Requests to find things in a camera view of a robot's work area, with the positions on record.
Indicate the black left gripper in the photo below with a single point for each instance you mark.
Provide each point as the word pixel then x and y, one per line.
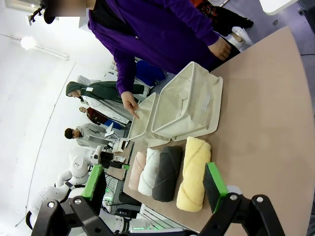
pixel 106 159

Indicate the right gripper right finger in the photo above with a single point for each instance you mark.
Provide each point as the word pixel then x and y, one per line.
pixel 214 186

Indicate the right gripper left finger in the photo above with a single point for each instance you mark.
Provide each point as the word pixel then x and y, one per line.
pixel 94 182

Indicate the yellow towel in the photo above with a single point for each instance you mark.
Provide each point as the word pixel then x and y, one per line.
pixel 193 177

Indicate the white towel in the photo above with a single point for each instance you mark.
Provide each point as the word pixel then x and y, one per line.
pixel 148 174

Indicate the dark grey towel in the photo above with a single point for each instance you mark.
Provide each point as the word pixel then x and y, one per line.
pixel 167 177

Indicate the person's left forearm purple sleeve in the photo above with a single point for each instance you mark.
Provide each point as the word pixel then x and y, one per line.
pixel 201 27

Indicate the person's right forearm purple sleeve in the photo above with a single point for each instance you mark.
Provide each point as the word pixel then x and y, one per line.
pixel 125 76

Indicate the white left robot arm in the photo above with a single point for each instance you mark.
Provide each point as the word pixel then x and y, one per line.
pixel 78 164

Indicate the person's right hand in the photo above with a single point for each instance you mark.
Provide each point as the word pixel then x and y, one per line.
pixel 129 102

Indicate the person's left hand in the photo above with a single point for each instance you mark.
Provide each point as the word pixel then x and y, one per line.
pixel 220 49

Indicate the brown side table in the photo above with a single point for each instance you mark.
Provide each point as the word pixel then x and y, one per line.
pixel 120 172

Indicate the small white button box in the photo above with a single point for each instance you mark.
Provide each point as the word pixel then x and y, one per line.
pixel 119 159

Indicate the white desktop device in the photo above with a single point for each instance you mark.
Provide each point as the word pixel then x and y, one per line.
pixel 120 145

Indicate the grey laptop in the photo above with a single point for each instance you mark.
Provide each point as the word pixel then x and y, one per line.
pixel 98 141

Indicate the white tablet on stand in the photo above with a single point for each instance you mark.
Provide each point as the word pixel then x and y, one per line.
pixel 109 130

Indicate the black controller box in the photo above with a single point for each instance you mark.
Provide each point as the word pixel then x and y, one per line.
pixel 128 206

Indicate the blue chair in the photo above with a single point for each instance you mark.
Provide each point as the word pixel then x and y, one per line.
pixel 114 125

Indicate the bystander in grey hoodie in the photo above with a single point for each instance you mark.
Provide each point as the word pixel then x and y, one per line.
pixel 91 130

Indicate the cream fabric basket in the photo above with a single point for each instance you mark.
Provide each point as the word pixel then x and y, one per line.
pixel 142 123
pixel 179 105

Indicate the bystander in maroon top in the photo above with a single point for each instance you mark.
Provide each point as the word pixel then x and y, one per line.
pixel 94 115

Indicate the white coat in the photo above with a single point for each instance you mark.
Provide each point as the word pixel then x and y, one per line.
pixel 108 108

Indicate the blue garment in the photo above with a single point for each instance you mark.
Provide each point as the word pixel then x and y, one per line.
pixel 150 72

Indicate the person in purple hoodie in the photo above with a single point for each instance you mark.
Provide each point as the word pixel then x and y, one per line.
pixel 160 32

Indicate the round ceiling lamp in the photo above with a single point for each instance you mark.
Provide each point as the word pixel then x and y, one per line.
pixel 27 43

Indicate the bystander in dark clothes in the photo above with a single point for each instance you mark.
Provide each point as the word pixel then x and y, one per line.
pixel 221 14

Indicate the white table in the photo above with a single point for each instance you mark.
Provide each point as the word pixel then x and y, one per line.
pixel 278 6

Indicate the black ceiling camera mount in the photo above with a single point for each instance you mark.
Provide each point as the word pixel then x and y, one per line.
pixel 37 12

